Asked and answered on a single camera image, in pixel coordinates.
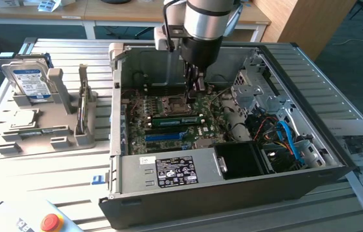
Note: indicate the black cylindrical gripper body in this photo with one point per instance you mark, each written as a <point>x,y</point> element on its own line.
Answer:
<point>200,52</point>

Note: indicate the installed green RAM stick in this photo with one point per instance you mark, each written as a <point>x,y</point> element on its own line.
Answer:
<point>176,121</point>

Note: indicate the CPU socket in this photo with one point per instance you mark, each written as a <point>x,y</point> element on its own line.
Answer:
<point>172,105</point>

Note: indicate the green motherboard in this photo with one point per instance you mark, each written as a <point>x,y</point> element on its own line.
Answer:
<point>213,116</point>

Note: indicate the silver metal disk bay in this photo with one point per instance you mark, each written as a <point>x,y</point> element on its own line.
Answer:
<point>255,94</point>

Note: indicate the blue expansion slot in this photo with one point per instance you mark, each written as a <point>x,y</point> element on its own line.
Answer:
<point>162,137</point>

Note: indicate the graphics card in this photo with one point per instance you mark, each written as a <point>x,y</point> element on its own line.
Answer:
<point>82,101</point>

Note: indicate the wooden cabinet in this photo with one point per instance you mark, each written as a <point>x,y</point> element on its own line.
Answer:
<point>303,21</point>

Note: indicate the grey parts rack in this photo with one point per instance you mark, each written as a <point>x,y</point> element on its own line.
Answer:
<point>60,96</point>

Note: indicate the grey power supply with label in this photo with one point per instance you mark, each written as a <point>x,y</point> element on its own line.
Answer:
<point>136,174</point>

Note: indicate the hard disk with blue label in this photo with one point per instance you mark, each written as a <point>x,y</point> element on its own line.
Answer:
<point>28,79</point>

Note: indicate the small blue clip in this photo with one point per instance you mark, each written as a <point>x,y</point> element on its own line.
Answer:
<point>97,180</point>

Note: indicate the open black PC case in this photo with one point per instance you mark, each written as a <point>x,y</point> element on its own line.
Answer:
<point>219,203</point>

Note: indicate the white printed card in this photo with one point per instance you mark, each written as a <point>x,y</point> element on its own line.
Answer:
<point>46,4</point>

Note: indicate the silver CPU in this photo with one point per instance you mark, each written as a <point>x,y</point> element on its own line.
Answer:
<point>22,119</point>

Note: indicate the blue disk caddy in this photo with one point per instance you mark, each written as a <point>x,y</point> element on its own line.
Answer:
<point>5,55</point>

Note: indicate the printed paper sheets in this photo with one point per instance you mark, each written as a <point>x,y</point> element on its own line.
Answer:
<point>361,154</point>

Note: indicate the white box with prints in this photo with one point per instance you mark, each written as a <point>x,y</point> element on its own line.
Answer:
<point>8,3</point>

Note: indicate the red emergency stop button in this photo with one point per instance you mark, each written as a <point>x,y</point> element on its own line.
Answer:
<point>52,222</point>

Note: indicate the grey control box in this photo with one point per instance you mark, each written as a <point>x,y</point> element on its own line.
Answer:
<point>6,215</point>

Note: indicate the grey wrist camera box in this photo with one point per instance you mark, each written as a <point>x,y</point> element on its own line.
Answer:
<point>162,38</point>

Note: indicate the wooden desk with white frame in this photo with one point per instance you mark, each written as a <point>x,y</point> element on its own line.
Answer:
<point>70,12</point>

